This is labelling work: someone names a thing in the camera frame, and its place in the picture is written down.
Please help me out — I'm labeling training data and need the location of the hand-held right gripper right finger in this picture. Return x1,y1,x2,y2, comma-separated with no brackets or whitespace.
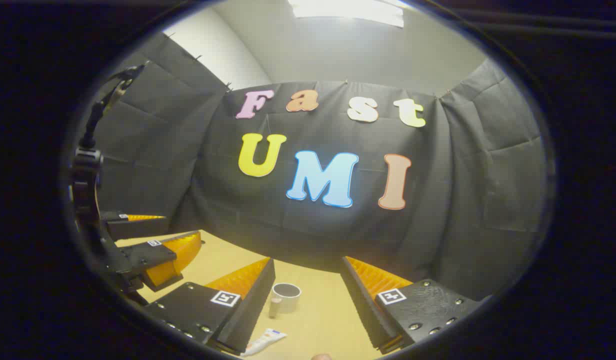
340,256,481,355

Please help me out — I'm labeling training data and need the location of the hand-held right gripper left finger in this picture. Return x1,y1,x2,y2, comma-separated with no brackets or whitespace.
143,257,276,356

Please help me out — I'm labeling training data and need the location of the white cup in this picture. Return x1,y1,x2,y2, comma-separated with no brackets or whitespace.
268,282,302,319

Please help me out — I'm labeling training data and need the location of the white toothpaste tube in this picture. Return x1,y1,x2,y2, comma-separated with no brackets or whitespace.
240,328,288,357

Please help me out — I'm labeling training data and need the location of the wooden desktop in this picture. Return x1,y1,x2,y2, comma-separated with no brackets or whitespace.
115,230,404,360

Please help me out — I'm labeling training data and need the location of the ceiling light panel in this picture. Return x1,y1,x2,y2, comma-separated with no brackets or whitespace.
288,0,405,28

